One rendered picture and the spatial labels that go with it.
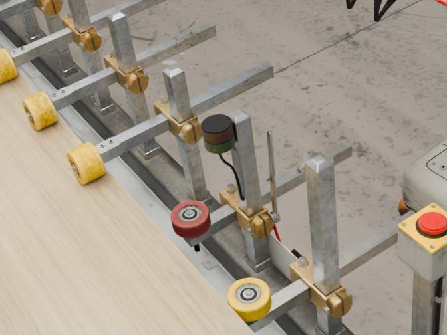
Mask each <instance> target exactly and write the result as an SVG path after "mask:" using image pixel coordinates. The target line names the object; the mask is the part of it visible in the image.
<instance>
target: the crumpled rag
mask: <svg viewBox="0 0 447 335"><path fill-rule="evenodd" d="M319 154H322V155H324V156H325V157H326V158H327V159H328V160H330V161H331V162H333V163H334V160H333V155H331V154H327V153H325V152H323V151H322V150H321V149H319V148H312V149H310V150H307V151H306V152H305V153H304V154H303V159H302V160H301V161H300V162H299V163H298V164H299V169H300V170H301V172H302V173H305V162H306V161H308V160H310V159H311V158H314V157H315V156H317V155H319Z"/></svg>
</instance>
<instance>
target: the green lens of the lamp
mask: <svg viewBox="0 0 447 335"><path fill-rule="evenodd" d="M203 140H204V138H203ZM204 146H205V149H206V150H207V151H209V152H211V153H214V154H222V153H225V152H228V151H230V150H231V149H232V148H233V147H234V146H235V135H234V133H233V136H232V137H231V139H230V140H228V141H226V142H224V143H222V144H211V143H209V142H207V141H205V140H204Z"/></svg>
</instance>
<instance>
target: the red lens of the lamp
mask: <svg viewBox="0 0 447 335"><path fill-rule="evenodd" d="M214 115H224V114H214ZM212 116H213V115H212ZM224 116H226V115H224ZM208 117H210V116H208ZM208 117H207V118H208ZM228 118H229V119H230V120H231V126H230V127H229V129H227V130H226V131H225V132H221V133H218V134H212V133H207V132H205V130H204V129H203V127H202V124H203V121H204V120H205V119H206V118H205V119H204V120H203V121H202V123H201V129H202V136H203V138H204V140H205V141H207V142H209V143H213V144H219V143H222V142H226V141H228V140H229V139H230V138H231V137H232V136H233V133H234V130H233V122H232V119H231V118H230V117H229V116H228Z"/></svg>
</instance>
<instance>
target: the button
mask: <svg viewBox="0 0 447 335"><path fill-rule="evenodd" d="M418 226H419V228H420V229H421V230H422V231H423V232H425V233H427V234H430V235H438V234H441V233H443V232H445V230H446V229H447V218H446V217H445V216H444V215H443V214H441V213H437V212H428V213H424V214H423V215H421V216H420V218H419V220H418Z"/></svg>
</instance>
